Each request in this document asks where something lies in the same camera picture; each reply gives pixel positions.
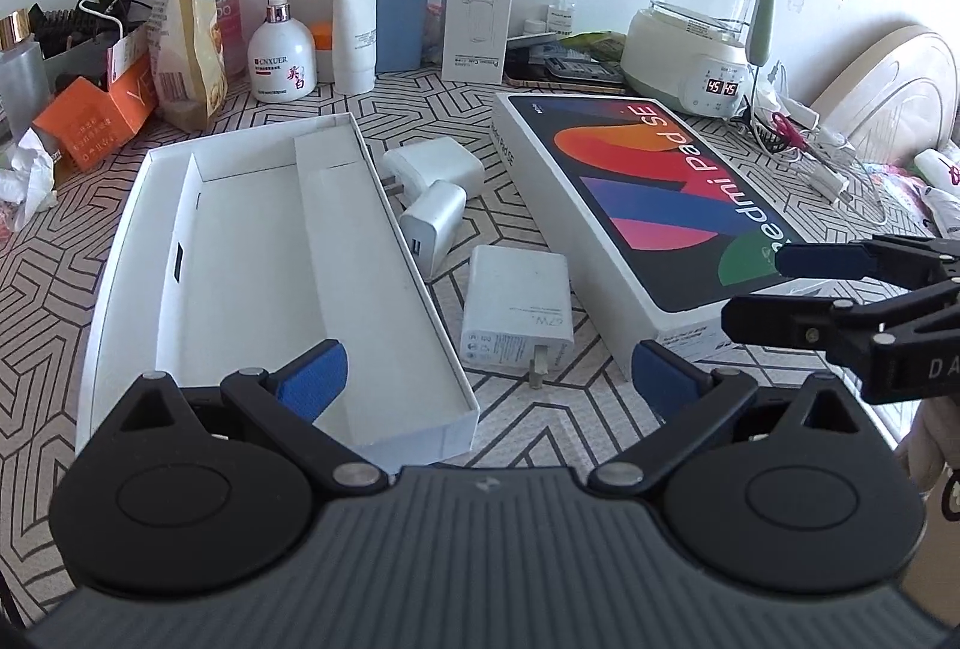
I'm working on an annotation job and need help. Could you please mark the green packet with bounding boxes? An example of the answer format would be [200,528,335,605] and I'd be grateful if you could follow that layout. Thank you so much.
[559,32,627,61]

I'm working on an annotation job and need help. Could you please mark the red scissors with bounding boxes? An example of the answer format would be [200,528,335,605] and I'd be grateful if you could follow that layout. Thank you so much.
[765,110,807,153]

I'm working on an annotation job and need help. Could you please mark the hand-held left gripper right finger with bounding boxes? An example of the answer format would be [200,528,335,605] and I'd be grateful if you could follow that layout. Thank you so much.
[589,340,863,496]

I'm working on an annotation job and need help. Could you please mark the glass electric kettle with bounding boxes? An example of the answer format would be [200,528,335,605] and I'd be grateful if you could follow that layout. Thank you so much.
[621,0,790,117]

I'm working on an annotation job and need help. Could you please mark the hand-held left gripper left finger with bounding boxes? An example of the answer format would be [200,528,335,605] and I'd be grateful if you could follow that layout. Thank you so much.
[112,340,387,496]

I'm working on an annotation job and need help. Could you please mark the blue pen cup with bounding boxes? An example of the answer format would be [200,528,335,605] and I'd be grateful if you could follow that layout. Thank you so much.
[375,0,430,74]

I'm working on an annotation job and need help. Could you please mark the orange carton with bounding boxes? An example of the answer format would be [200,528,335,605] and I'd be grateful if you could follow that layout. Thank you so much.
[31,77,125,174]

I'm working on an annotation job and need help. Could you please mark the white pump lotion bottle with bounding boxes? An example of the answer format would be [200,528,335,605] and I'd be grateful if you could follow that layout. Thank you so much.
[246,0,317,104]

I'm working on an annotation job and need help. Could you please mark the large white charger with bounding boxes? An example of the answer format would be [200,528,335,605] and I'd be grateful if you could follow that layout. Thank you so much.
[459,244,576,391]

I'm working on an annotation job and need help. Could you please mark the black calculator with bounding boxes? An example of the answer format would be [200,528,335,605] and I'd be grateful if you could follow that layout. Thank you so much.
[541,55,623,83]

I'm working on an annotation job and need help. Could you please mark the geometric patterned desktop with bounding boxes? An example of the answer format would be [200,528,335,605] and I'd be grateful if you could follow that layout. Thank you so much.
[0,59,960,470]

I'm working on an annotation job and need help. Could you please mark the white power cable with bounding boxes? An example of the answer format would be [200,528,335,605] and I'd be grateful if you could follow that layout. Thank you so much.
[780,94,886,222]

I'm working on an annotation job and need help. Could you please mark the white box tray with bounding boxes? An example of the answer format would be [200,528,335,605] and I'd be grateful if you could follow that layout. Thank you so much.
[75,110,481,470]

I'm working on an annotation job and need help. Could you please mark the frosted glass bottle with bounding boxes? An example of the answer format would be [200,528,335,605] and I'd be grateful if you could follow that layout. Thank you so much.
[0,11,53,128]

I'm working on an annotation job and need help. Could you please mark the white squeeze tube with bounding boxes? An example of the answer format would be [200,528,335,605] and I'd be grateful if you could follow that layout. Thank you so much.
[332,0,380,95]

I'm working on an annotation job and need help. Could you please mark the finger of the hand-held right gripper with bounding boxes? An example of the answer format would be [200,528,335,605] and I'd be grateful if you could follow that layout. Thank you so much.
[774,234,960,290]
[721,277,960,350]

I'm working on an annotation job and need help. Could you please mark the pink liquid bottle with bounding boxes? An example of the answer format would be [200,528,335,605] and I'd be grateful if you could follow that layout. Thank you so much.
[201,0,248,83]

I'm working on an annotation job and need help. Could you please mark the white charger with prongs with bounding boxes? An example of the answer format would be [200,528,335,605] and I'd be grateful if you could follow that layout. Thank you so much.
[381,137,487,204]

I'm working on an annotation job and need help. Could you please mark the orange cardboard box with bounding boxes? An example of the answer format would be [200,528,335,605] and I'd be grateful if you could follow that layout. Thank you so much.
[105,37,160,136]

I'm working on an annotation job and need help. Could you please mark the orange lidded jar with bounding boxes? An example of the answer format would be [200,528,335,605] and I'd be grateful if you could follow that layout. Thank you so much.
[311,20,336,83]

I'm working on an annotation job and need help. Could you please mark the black comb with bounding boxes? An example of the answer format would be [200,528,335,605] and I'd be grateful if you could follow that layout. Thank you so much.
[34,4,98,50]

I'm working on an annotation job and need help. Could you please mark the crumpled white tissue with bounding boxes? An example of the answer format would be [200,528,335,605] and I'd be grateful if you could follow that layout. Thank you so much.
[0,127,59,234]

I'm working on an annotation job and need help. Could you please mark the person's right hand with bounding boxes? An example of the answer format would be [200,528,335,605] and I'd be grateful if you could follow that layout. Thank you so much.
[904,386,960,545]

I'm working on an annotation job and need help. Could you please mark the small white charger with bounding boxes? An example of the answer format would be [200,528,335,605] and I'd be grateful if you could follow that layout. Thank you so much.
[399,180,467,279]

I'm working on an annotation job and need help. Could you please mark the beige snack bag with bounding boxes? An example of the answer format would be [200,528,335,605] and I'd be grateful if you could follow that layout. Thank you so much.
[142,0,230,132]

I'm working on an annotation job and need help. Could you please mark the Redmi Pad SE box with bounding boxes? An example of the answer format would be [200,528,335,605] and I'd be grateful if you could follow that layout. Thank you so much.
[491,91,841,381]

